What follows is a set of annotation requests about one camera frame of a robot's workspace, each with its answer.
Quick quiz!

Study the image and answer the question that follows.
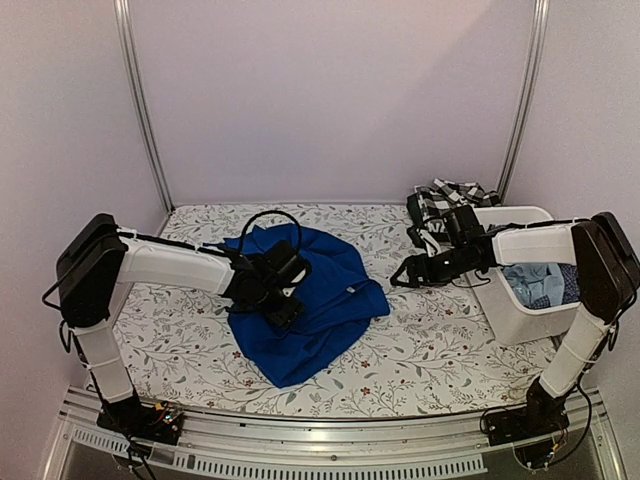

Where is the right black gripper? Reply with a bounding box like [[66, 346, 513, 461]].
[[392, 243, 479, 288]]

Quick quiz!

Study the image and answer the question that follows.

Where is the blue pleated skirt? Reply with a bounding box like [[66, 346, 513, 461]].
[[228, 223, 390, 388]]

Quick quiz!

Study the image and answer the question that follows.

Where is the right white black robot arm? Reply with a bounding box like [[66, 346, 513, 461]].
[[390, 205, 639, 436]]

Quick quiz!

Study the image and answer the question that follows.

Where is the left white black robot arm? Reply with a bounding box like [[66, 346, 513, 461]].
[[42, 213, 312, 434]]

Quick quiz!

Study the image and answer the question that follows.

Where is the white plastic laundry basket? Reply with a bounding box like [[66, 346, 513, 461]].
[[472, 206, 579, 345]]

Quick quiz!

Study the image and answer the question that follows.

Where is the dark green printed garment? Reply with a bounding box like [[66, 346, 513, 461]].
[[406, 192, 449, 249]]

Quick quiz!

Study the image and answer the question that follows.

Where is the black white checkered garment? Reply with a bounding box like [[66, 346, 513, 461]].
[[407, 178, 502, 220]]

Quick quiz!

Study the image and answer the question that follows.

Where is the floral patterned table mat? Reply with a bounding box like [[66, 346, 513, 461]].
[[113, 204, 555, 417]]

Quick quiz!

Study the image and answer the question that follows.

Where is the light blue shirt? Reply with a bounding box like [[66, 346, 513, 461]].
[[502, 263, 565, 310]]

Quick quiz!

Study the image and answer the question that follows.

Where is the dark blue checkered garment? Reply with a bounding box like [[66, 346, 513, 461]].
[[520, 263, 580, 310]]

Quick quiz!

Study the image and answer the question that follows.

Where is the left black cable loop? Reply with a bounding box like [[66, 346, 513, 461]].
[[239, 211, 304, 261]]

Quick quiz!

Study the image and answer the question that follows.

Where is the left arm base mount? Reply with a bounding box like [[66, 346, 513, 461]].
[[97, 398, 184, 445]]

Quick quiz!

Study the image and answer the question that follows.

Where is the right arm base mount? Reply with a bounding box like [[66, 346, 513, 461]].
[[479, 398, 569, 446]]

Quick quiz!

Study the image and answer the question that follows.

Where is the right aluminium frame post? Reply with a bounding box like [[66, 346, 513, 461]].
[[497, 0, 550, 201]]

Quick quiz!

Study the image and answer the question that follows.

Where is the aluminium frame post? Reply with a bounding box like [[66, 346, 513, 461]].
[[113, 0, 175, 215], [497, 0, 550, 201]]

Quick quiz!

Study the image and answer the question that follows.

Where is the left aluminium frame post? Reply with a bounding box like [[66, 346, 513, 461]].
[[113, 0, 175, 215]]

